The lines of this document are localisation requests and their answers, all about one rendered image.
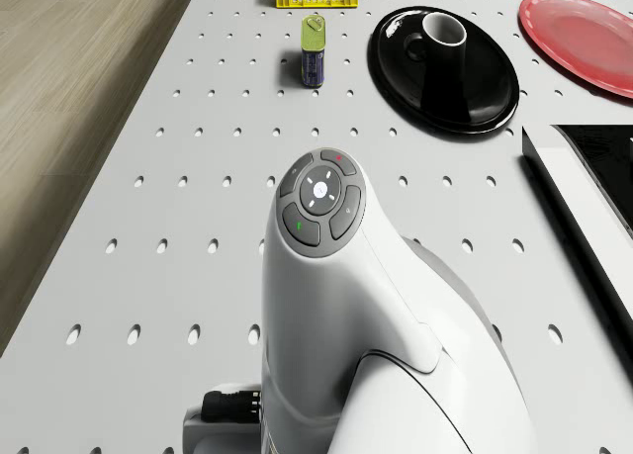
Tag black mug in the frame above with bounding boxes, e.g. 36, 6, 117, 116
404, 10, 472, 125

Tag black plate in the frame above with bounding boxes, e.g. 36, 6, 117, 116
366, 5, 522, 136

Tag flat-sided can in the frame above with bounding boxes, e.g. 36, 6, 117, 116
300, 14, 328, 89

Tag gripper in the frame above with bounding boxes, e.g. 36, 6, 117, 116
181, 390, 264, 454

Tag red plate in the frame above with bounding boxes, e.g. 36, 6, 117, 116
517, 0, 633, 100

